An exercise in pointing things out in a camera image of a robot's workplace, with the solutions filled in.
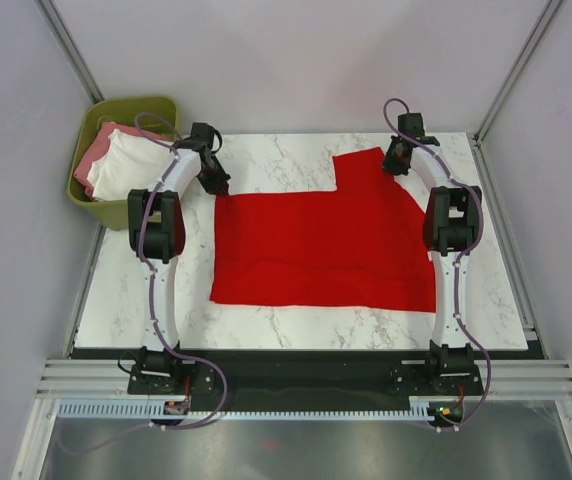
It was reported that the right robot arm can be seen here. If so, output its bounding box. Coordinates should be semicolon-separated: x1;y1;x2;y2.
382;111;484;394

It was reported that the left aluminium frame post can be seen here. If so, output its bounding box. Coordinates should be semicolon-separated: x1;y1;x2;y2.
35;0;104;104

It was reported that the white folded t shirt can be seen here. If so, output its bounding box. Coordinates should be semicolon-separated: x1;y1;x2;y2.
87;130;171;201

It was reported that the olive green plastic bin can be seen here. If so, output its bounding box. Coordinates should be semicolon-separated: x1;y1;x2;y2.
66;95;180;230

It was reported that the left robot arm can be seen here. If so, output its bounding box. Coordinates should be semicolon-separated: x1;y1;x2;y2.
127;122;230;393

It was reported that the right aluminium frame post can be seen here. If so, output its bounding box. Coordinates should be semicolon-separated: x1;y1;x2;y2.
470;0;565;147

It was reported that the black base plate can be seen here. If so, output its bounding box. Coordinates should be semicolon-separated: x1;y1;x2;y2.
127;350;484;410

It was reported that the white slotted cable duct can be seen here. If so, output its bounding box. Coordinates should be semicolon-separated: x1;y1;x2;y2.
57;398;434;421

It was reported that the aluminium frame post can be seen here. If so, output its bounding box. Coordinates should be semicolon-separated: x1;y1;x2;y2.
35;0;104;104
470;0;565;147

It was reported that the pink folded t shirt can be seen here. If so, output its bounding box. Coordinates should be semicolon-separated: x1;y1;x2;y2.
73;122;166;200

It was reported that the red t shirt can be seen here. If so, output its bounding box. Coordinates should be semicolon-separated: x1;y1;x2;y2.
210;147;436;313

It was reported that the aluminium rail profile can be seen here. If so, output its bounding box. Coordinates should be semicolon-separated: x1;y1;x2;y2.
37;359;572;401

